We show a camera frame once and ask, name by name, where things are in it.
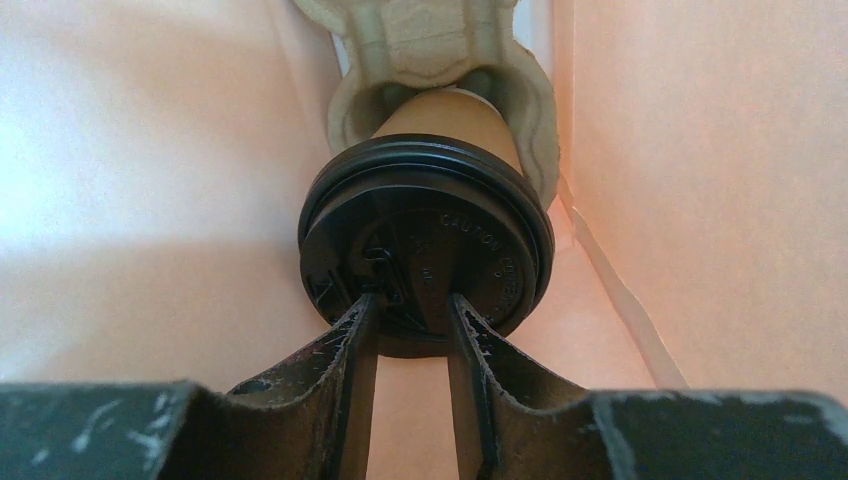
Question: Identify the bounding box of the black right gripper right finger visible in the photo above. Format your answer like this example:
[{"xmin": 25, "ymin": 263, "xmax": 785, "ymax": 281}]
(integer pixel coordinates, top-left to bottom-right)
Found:
[{"xmin": 448, "ymin": 295, "xmax": 847, "ymax": 479}]

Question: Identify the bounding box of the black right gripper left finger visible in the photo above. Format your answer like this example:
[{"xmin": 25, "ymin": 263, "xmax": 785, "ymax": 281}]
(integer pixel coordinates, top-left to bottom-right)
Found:
[{"xmin": 1, "ymin": 294, "xmax": 379, "ymax": 479}]

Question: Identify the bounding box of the black coffee cup lid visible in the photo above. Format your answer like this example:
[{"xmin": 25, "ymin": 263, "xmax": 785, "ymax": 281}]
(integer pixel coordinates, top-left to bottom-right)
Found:
[{"xmin": 298, "ymin": 134, "xmax": 555, "ymax": 358}]

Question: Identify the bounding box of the orange paper bag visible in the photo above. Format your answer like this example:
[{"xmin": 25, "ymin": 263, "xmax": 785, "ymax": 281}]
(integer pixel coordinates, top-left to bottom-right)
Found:
[{"xmin": 1, "ymin": 1, "xmax": 847, "ymax": 479}]

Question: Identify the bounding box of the brown paper coffee cup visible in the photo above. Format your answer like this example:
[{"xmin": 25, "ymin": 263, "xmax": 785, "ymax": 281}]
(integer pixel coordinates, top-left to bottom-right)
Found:
[{"xmin": 374, "ymin": 88, "xmax": 523, "ymax": 173}]

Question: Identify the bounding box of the single cardboard cup carrier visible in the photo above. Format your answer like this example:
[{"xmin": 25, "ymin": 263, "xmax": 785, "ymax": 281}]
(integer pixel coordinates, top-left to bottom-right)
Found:
[{"xmin": 297, "ymin": 1, "xmax": 560, "ymax": 207}]

